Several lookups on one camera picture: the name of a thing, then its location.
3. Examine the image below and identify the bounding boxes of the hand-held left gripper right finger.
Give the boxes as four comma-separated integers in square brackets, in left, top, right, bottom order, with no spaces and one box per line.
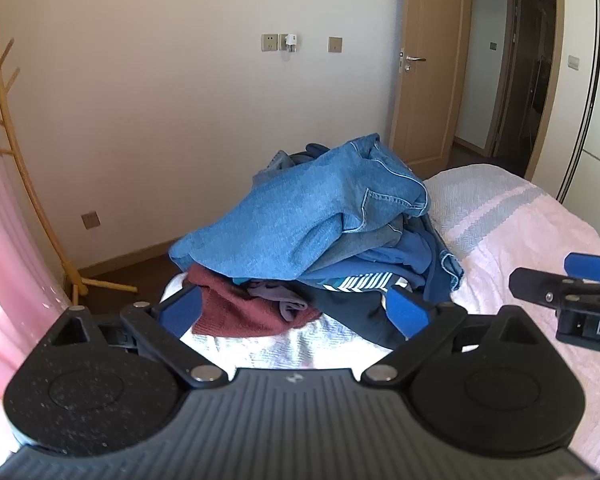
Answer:
[362,285,551,388]

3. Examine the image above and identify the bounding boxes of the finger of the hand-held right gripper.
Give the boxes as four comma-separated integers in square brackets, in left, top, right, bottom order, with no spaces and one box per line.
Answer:
[509,266,582,307]
[563,252,600,284]

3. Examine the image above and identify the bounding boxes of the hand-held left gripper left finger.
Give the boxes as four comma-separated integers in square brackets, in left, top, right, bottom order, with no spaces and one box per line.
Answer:
[45,285,228,389]

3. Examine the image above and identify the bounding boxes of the blue denim jeans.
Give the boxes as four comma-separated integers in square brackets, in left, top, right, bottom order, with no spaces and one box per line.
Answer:
[169,133,432,282]

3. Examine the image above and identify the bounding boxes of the navy garment with striped print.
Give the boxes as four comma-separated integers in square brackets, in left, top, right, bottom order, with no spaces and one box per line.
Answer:
[319,271,420,352]

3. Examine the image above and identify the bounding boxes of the pink fleece blanket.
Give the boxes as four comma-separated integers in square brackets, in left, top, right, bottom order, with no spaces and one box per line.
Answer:
[160,187,600,472]

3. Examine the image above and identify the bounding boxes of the dark blue frayed garment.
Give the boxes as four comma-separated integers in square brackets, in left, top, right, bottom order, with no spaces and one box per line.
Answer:
[232,210,466,307]

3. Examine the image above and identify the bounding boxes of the maroon knit sweater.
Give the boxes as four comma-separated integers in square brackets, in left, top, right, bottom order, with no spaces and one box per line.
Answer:
[184,264,325,339]

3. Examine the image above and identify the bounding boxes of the faded grey-blue garment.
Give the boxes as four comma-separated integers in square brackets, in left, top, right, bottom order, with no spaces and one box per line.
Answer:
[325,217,408,263]

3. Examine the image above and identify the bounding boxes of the grey purple cloth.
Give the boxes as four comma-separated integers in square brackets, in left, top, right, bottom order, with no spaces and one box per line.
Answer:
[246,280,309,322]

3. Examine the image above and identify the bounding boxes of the pink curtain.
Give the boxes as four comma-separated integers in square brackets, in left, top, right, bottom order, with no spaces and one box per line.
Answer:
[0,105,75,413]

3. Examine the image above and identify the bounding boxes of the dark brown hallway door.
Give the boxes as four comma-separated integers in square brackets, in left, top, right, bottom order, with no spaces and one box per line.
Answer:
[489,0,557,162]

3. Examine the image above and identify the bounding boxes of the wooden coat rack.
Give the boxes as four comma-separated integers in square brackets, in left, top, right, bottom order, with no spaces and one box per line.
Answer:
[0,0,139,309]

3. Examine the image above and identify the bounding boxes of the light wooden door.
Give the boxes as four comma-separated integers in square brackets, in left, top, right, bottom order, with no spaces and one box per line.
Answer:
[389,0,474,172]

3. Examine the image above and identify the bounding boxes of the metal door handle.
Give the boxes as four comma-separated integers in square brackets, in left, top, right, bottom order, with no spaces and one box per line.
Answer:
[399,47,427,74]

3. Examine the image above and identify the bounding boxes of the wooden door frame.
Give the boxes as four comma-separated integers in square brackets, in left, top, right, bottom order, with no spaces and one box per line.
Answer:
[524,0,569,184]

